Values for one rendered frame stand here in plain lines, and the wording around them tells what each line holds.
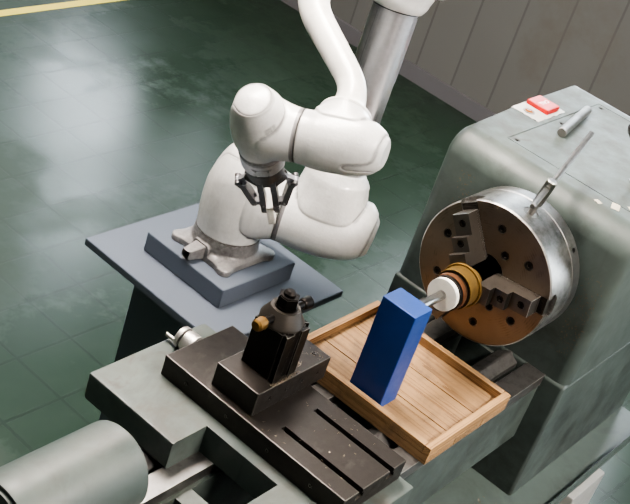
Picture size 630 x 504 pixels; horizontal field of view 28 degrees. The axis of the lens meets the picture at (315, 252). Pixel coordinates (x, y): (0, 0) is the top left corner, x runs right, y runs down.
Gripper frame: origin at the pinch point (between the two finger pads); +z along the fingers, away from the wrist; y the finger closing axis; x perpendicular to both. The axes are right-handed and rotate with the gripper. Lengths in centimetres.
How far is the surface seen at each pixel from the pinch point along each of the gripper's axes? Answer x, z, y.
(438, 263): -6.4, 11.7, 34.8
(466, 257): -11.3, -1.2, 39.7
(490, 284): -16.0, 1.5, 44.5
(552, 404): -29, 35, 60
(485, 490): -43, 55, 47
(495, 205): -1.1, -4.3, 45.6
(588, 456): -28, 75, 74
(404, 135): 177, 255, 35
